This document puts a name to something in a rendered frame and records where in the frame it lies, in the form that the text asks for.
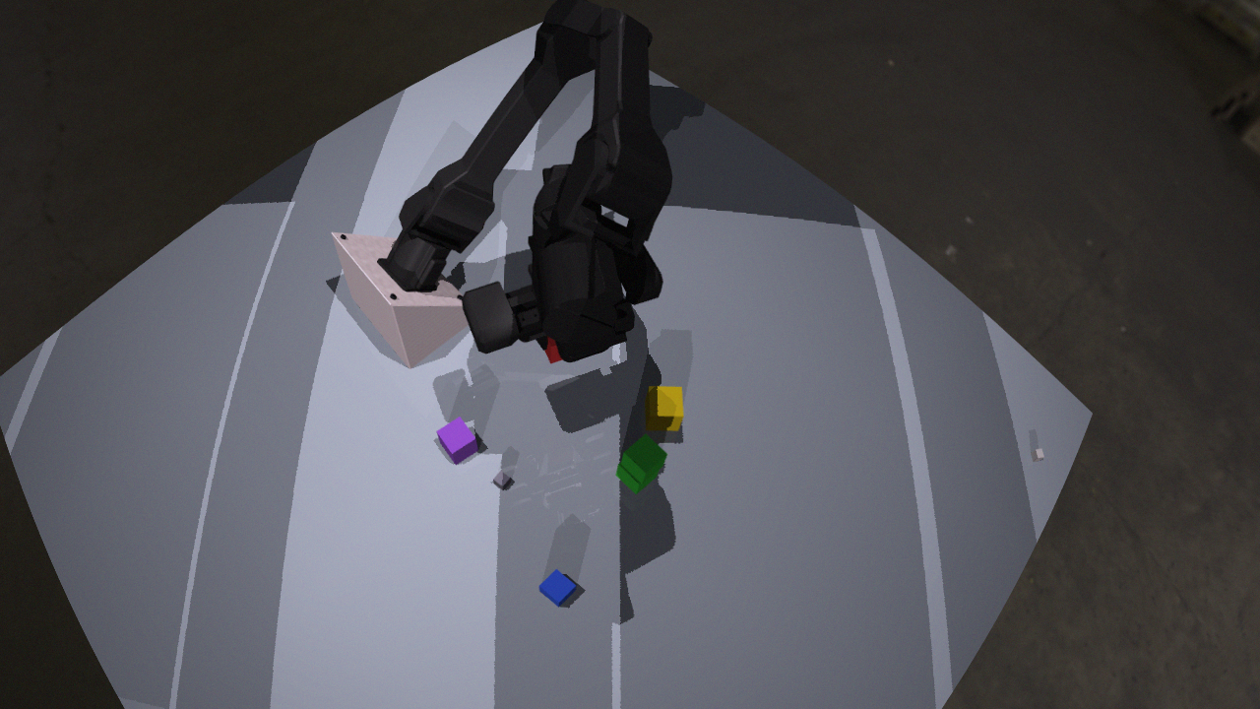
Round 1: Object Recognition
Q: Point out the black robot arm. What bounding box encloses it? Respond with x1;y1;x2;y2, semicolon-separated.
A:
377;0;672;361

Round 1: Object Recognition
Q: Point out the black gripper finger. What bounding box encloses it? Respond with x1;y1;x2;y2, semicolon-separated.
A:
505;290;548;350

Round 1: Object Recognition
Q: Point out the red block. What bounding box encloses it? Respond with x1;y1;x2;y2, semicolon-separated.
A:
546;336;562;363

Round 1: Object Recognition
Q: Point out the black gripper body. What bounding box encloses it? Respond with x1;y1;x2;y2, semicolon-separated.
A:
462;235;663;354

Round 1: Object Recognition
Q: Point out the green block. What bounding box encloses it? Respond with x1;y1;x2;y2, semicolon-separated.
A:
616;462;658;494
621;434;667;484

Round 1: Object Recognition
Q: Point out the yellow block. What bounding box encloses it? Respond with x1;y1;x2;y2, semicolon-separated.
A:
645;387;684;431

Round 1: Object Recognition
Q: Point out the purple block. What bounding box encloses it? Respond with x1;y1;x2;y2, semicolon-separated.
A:
436;417;478;465

